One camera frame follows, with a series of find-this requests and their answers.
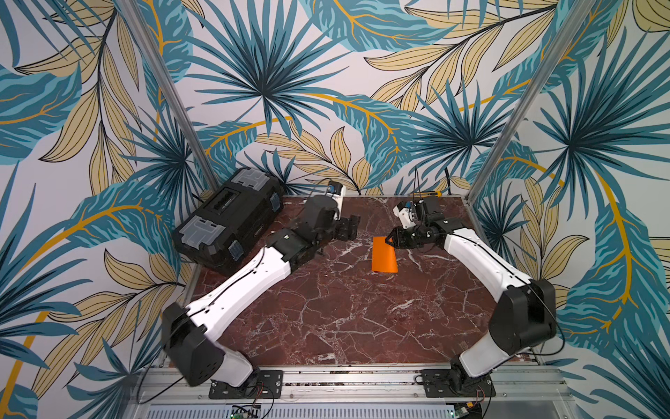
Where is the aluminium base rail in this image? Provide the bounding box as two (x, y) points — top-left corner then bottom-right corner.
(122, 362), (580, 418)

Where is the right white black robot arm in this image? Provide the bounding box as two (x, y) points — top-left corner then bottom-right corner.
(386, 197), (559, 387)

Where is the black plastic toolbox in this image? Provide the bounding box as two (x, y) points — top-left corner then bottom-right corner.
(172, 169), (284, 276)

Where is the aluminium frame post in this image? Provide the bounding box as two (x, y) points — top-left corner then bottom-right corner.
(117, 0), (219, 190)
(464, 1), (595, 207)

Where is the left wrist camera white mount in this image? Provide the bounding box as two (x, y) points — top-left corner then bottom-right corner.
(326, 181), (347, 211)

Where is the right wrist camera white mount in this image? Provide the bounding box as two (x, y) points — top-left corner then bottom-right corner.
(394, 201), (419, 230)

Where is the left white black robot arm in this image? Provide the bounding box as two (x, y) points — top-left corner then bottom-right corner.
(162, 183), (359, 388)

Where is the right aluminium frame post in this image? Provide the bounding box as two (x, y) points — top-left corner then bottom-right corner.
(464, 1), (595, 207)

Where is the green circuit board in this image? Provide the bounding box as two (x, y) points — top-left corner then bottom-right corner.
(229, 405), (260, 419)

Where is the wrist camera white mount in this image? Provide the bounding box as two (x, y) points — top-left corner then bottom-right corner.
(326, 181), (347, 211)
(394, 201), (419, 230)

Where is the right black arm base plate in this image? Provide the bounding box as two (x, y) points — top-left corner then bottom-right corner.
(415, 368), (497, 399)

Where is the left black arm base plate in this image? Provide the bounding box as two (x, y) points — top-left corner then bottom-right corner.
(209, 369), (284, 401)

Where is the left aluminium frame post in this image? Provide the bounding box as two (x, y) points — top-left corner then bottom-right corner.
(117, 0), (219, 190)

